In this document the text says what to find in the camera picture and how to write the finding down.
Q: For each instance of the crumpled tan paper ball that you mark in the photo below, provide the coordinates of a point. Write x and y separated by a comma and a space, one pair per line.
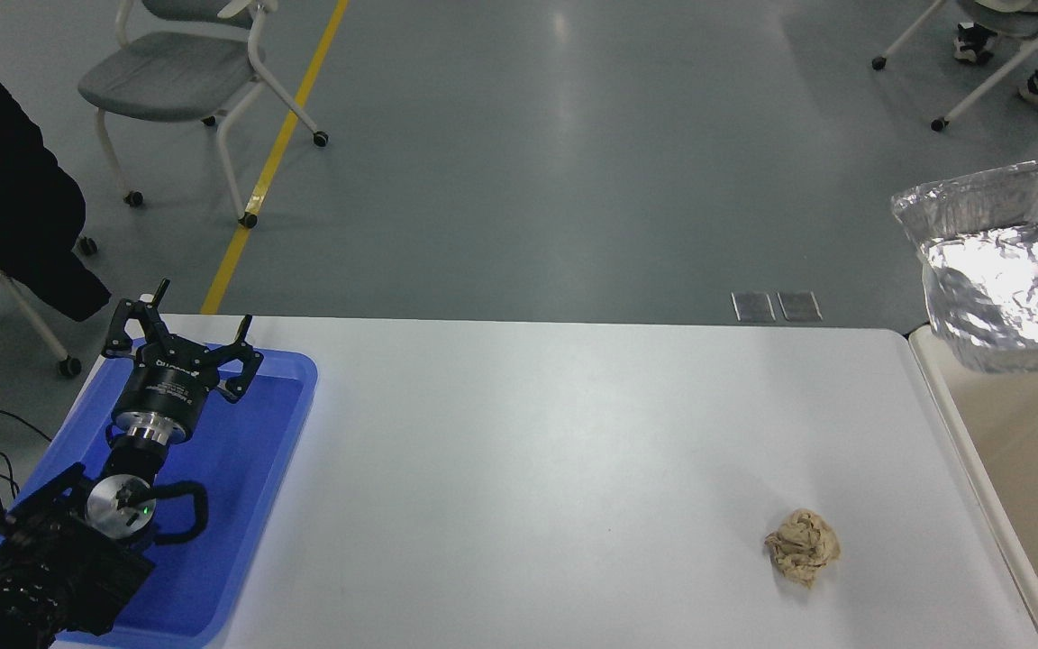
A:
803, 545

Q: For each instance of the large pale plastic bin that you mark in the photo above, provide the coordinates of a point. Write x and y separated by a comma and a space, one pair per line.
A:
1033, 505

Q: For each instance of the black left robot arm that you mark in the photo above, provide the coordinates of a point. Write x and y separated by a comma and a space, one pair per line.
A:
59, 559

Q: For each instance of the white-legged chair with casters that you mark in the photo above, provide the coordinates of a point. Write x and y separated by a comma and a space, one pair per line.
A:
32, 317

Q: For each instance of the metal floor outlet plate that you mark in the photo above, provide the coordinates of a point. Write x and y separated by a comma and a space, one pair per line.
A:
799, 306
753, 306

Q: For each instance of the blue plastic tray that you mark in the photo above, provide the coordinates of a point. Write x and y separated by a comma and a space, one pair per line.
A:
240, 469

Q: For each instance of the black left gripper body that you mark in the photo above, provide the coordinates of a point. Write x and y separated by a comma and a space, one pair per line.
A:
168, 388

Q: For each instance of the grey chair with white frame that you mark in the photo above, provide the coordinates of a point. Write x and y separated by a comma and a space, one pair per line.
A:
997, 81
159, 72

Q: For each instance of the silver foil plate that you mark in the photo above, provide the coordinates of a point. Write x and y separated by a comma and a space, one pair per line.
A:
1006, 279

